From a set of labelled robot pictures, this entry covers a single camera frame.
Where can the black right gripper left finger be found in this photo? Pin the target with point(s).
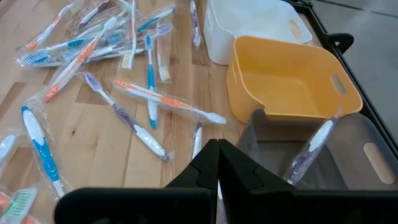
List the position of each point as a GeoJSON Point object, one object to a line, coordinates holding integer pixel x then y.
{"type": "Point", "coordinates": [140, 207]}

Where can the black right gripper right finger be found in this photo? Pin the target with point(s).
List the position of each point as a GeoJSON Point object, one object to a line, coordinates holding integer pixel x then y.
{"type": "Point", "coordinates": [311, 208]}

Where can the blue white toothbrush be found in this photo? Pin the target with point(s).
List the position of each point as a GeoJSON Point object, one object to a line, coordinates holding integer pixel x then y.
{"type": "Point", "coordinates": [115, 39]}
{"type": "Point", "coordinates": [152, 21]}
{"type": "Point", "coordinates": [151, 77]}
{"type": "Point", "coordinates": [6, 146]}
{"type": "Point", "coordinates": [35, 58]}
{"type": "Point", "coordinates": [46, 158]}

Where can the grey translucent plastic bin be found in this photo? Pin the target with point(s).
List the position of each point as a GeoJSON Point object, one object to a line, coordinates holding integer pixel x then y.
{"type": "Point", "coordinates": [348, 149]}

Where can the green white wrapped toothbrush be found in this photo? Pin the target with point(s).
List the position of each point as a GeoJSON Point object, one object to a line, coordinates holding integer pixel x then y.
{"type": "Point", "coordinates": [20, 203]}

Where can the yellow plastic bin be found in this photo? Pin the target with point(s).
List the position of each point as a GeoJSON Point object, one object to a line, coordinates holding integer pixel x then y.
{"type": "Point", "coordinates": [280, 84]}

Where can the white plastic bin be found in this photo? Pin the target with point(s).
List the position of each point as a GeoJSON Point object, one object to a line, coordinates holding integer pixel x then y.
{"type": "Point", "coordinates": [248, 18]}

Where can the black frame foot bracket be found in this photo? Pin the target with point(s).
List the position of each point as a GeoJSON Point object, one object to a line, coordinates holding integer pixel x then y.
{"type": "Point", "coordinates": [342, 40]}

